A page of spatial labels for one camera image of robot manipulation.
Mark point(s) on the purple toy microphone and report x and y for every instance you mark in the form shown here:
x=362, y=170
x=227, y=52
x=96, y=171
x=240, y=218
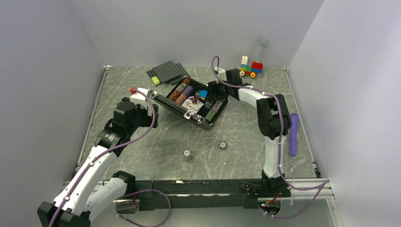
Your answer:
x=293, y=134

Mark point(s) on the blue round plastic disc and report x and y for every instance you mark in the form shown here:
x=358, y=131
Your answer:
x=203, y=93

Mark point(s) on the aluminium poker case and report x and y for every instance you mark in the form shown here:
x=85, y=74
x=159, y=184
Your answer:
x=196, y=118

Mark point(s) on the short chip stack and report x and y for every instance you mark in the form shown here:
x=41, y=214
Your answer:
x=222, y=145

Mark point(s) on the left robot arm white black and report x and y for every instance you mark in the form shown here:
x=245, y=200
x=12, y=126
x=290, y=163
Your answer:
x=94, y=163

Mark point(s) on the dark grey lego baseplate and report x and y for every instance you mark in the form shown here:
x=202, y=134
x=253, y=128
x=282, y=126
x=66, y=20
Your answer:
x=168, y=71

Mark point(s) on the colourful lego train toy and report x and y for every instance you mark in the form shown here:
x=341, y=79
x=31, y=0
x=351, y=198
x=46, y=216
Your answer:
x=252, y=70

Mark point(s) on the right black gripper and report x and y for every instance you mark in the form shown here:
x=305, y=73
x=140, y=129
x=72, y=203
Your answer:
x=213, y=87

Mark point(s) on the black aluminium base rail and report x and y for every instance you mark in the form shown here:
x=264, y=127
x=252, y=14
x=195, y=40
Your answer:
x=179, y=194

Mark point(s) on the green blue chip row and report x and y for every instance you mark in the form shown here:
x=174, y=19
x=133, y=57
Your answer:
x=213, y=110

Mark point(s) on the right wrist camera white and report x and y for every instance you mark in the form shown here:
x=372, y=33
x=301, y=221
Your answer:
x=220, y=71

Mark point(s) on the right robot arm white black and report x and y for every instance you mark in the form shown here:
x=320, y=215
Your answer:
x=273, y=122

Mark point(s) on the playing card deck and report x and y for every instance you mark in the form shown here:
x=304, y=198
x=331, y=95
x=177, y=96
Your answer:
x=194, y=108

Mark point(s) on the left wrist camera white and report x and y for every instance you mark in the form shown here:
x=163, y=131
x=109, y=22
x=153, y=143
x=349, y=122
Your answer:
x=138, y=96

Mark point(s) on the orange brown chip row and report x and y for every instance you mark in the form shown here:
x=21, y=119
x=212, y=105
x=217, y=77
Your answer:
x=179, y=89

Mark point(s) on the red pink chip row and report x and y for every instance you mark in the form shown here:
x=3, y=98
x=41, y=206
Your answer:
x=181, y=98

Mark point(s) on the purple chip row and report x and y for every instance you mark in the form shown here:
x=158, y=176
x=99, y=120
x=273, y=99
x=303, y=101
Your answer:
x=187, y=91

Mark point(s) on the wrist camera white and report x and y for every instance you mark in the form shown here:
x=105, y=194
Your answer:
x=138, y=96
x=220, y=71

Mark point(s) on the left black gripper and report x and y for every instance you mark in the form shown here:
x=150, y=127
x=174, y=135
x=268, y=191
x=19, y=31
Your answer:
x=148, y=120

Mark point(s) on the yellow-green lego brick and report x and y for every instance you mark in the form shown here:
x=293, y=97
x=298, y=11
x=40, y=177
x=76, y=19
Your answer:
x=155, y=80

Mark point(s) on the triangular all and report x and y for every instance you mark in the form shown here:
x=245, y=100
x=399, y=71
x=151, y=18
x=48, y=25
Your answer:
x=195, y=100

